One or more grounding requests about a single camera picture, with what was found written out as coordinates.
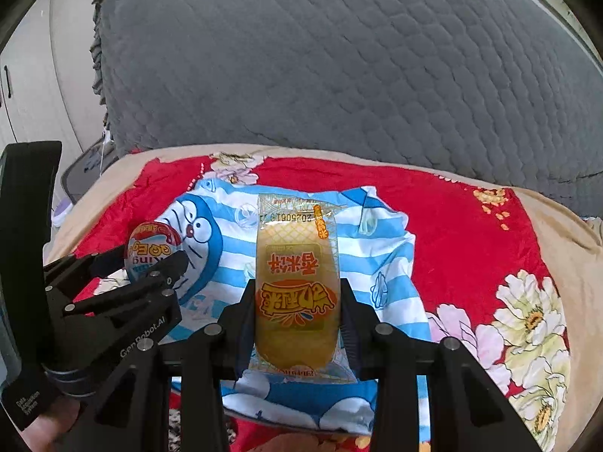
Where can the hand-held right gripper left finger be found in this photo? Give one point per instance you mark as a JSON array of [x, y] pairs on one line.
[[235, 334]]

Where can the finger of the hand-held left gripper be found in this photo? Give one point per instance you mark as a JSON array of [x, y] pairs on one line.
[[172, 268], [80, 270]]

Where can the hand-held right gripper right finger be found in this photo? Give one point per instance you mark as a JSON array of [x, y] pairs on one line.
[[351, 325]]

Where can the blue and red toy egg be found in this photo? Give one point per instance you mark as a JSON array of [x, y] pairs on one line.
[[150, 245]]

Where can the yellow snack cake packet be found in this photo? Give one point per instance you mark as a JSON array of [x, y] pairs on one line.
[[297, 292]]

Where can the person's left hand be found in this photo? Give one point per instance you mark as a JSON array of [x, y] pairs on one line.
[[52, 428]]

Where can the pale purple object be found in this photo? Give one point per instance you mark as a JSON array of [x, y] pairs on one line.
[[61, 214]]

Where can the blue striped cartoon cloth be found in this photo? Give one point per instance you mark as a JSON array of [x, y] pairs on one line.
[[377, 254]]

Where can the grey plastic container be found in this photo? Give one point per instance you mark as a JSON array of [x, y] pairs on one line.
[[82, 169]]

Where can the white wardrobe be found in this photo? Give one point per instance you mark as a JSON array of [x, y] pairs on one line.
[[28, 94]]

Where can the red floral blanket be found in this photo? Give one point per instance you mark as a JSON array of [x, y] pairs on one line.
[[447, 226]]

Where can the grey quilted cushion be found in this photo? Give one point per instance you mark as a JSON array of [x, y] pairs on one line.
[[329, 56]]

